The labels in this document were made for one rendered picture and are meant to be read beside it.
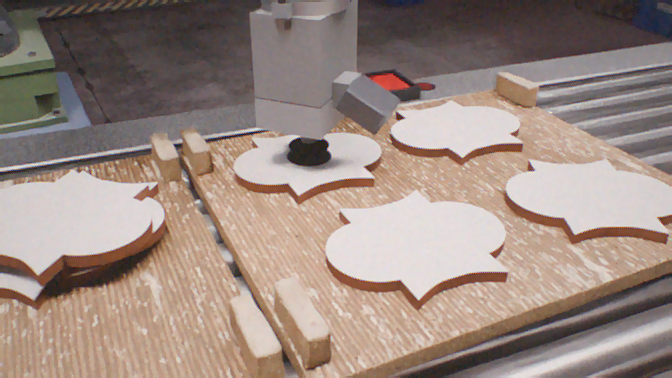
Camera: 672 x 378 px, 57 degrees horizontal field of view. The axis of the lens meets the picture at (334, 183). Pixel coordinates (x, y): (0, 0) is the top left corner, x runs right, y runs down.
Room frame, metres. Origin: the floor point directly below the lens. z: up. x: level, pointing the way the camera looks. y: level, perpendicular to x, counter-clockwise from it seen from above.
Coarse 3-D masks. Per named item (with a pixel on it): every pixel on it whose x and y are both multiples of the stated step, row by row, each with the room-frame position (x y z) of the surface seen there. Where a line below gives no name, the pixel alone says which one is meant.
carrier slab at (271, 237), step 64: (384, 128) 0.62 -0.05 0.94; (576, 128) 0.62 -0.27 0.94; (256, 192) 0.48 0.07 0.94; (384, 192) 0.48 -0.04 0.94; (448, 192) 0.48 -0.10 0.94; (256, 256) 0.39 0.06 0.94; (320, 256) 0.39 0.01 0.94; (512, 256) 0.39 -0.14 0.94; (576, 256) 0.39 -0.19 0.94; (640, 256) 0.39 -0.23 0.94; (384, 320) 0.31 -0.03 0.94; (448, 320) 0.31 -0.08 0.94; (512, 320) 0.32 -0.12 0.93
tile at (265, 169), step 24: (264, 144) 0.56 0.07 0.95; (336, 144) 0.56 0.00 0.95; (360, 144) 0.56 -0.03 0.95; (240, 168) 0.51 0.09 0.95; (264, 168) 0.51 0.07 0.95; (288, 168) 0.51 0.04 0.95; (312, 168) 0.51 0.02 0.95; (336, 168) 0.51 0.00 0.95; (360, 168) 0.51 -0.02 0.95; (264, 192) 0.48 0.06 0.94; (288, 192) 0.48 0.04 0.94; (312, 192) 0.48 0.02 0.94
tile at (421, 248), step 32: (416, 192) 0.46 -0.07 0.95; (352, 224) 0.41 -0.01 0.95; (384, 224) 0.41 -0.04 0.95; (416, 224) 0.41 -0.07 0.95; (448, 224) 0.41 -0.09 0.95; (480, 224) 0.41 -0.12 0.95; (352, 256) 0.37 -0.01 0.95; (384, 256) 0.37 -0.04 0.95; (416, 256) 0.37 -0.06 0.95; (448, 256) 0.37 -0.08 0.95; (480, 256) 0.37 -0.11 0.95; (384, 288) 0.34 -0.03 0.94; (416, 288) 0.33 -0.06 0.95; (448, 288) 0.35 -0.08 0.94
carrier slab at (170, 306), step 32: (128, 160) 0.55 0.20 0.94; (160, 192) 0.48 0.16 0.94; (192, 224) 0.43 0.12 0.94; (160, 256) 0.39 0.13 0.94; (192, 256) 0.39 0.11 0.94; (64, 288) 0.35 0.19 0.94; (96, 288) 0.35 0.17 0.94; (128, 288) 0.35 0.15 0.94; (160, 288) 0.35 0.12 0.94; (192, 288) 0.35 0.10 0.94; (224, 288) 0.35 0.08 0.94; (0, 320) 0.31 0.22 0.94; (32, 320) 0.31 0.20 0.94; (64, 320) 0.31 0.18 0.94; (96, 320) 0.31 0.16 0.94; (128, 320) 0.31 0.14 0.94; (160, 320) 0.31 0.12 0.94; (192, 320) 0.31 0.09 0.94; (224, 320) 0.31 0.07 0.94; (0, 352) 0.29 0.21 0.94; (32, 352) 0.29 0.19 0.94; (64, 352) 0.29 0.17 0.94; (96, 352) 0.29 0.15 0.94; (128, 352) 0.29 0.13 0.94; (160, 352) 0.29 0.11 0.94; (192, 352) 0.29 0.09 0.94; (224, 352) 0.29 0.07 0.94
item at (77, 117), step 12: (60, 72) 0.99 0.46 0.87; (60, 84) 0.94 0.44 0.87; (60, 96) 0.89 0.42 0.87; (72, 96) 0.89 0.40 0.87; (72, 108) 0.84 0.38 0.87; (72, 120) 0.79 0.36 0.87; (84, 120) 0.79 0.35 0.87; (24, 132) 0.76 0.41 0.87; (36, 132) 0.76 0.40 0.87; (48, 132) 0.76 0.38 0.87
